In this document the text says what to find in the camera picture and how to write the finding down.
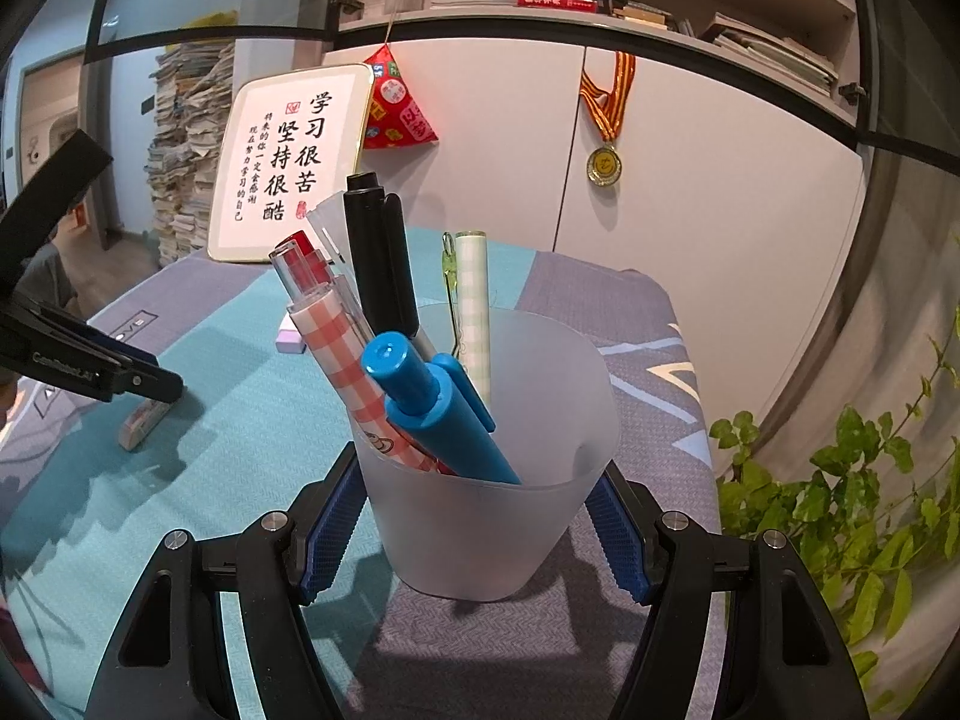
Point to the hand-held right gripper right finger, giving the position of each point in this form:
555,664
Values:
622,540

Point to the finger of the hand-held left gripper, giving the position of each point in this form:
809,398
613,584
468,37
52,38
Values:
60,180
120,349

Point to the red checked pen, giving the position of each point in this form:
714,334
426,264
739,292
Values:
337,360

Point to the white curtain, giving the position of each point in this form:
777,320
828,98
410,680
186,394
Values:
885,300

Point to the white calligraphy sign board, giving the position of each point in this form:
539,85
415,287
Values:
292,157

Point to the red pyramid hanging ornament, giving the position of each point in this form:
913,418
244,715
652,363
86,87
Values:
397,109

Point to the gold medal with striped ribbon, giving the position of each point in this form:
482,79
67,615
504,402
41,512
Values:
604,163

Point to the person's grey clothing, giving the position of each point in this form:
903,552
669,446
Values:
49,274

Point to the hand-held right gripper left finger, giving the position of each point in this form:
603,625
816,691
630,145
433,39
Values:
330,532

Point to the small stack of books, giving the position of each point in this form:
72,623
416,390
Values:
649,15

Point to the wide stack of booklets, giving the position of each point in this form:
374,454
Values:
772,52

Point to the white eraser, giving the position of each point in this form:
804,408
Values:
144,426

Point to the white purple correction tape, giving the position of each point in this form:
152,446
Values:
291,343

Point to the black marker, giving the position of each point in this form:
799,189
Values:
371,255

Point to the green leafy plant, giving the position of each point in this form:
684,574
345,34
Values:
847,525

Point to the blue pen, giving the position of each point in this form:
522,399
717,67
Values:
420,397

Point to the right glass cabinet door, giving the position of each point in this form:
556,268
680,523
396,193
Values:
915,52

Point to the tall stack of papers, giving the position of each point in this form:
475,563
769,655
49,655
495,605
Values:
187,165

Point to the white cabinet door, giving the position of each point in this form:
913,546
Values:
720,187
495,135

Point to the frosted plastic cup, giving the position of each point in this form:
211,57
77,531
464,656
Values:
487,532

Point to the grey bookshelf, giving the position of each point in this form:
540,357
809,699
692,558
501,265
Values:
660,37

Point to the light green pen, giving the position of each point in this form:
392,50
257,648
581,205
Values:
472,300

